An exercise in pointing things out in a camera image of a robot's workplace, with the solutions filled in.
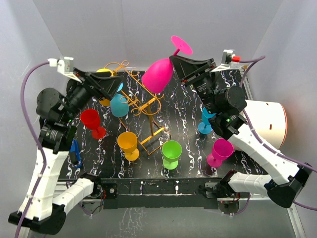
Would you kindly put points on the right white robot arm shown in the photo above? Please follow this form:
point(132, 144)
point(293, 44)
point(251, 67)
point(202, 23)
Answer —
point(285, 177)

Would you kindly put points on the light blue plastic wine glass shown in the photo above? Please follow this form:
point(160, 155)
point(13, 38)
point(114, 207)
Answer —
point(118, 105)

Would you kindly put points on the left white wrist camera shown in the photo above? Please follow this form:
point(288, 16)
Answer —
point(64, 66)

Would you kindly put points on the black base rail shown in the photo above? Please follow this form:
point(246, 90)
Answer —
point(167, 193)

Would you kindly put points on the orange plastic wine glass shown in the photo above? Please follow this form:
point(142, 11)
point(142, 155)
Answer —
point(128, 141)

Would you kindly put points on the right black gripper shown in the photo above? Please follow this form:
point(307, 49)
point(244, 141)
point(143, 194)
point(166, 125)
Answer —
point(186, 69)

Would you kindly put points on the red plastic wine glass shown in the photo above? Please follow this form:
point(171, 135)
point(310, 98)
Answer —
point(91, 119)

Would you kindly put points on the white cylindrical lamp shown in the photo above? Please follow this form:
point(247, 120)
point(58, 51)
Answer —
point(269, 120)

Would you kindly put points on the green plastic wine glass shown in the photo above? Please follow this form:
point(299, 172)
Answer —
point(171, 151)

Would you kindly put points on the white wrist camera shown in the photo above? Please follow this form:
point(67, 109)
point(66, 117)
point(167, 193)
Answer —
point(229, 61)
point(64, 66)

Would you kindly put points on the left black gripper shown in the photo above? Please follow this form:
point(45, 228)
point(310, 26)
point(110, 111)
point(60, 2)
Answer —
point(107, 87)

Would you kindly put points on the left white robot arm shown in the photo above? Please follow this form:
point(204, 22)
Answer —
point(41, 211)

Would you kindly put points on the gold wire wine glass rack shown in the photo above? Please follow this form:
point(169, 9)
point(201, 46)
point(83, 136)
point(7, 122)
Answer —
point(138, 107)

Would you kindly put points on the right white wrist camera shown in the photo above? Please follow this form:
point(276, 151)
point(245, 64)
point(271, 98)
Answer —
point(229, 61)

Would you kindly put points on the yellow-orange plastic wine glass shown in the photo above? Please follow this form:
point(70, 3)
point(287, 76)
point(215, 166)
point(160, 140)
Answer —
point(106, 102)

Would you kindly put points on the magenta plastic wine glass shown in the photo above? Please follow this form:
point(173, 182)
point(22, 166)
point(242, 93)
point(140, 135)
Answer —
point(159, 74)

